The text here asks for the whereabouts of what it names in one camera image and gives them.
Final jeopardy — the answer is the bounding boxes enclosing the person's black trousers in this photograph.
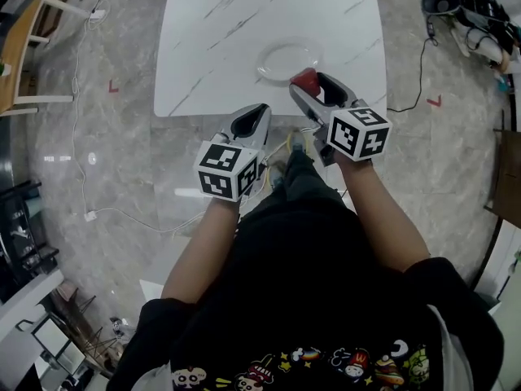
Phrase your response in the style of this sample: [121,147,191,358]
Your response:
[239,148,361,235]

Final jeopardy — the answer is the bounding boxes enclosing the wooden top white frame table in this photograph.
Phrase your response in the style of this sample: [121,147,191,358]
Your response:
[0,0,91,116]

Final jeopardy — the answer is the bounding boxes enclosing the person's right forearm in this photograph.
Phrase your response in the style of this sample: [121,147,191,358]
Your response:
[333,158,432,275]

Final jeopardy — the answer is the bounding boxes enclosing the yellow cable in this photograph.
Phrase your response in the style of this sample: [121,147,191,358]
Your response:
[263,131,304,193]

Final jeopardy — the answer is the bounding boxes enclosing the black shelf rack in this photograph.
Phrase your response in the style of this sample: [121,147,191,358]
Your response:
[0,180,60,303]

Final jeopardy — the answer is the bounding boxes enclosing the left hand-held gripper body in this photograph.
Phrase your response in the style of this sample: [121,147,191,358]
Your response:
[193,103,274,204]

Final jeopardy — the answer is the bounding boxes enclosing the white counter unit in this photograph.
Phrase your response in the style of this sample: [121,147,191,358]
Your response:
[0,269,89,391]

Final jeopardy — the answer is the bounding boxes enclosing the black floor cable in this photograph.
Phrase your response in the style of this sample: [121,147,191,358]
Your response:
[386,37,429,114]

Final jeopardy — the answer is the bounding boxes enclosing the person's grey shoe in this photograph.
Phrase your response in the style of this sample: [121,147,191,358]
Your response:
[290,130,307,155]
[268,162,287,188]

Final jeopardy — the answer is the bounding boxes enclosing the white floor cable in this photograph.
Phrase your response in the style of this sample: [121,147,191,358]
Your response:
[70,0,207,238]

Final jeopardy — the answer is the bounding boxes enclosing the person's left forearm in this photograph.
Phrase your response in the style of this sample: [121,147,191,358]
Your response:
[160,195,242,305]

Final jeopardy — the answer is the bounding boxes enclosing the red small object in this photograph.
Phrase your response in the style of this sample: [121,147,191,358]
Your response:
[290,68,323,98]

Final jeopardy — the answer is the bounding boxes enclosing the brown wooden cabinet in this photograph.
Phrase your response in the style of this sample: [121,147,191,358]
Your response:
[483,110,521,220]

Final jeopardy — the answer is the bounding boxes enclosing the clear glass plate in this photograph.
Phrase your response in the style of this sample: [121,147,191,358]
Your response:
[255,36,325,89]

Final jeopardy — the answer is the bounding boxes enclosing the white marble table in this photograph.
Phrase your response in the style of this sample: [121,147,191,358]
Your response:
[153,0,388,118]

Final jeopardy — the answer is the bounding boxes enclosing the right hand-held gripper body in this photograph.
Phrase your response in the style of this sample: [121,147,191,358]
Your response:
[288,71,393,169]

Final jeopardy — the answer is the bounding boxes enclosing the black cartoon print shirt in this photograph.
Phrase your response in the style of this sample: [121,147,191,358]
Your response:
[106,205,506,391]

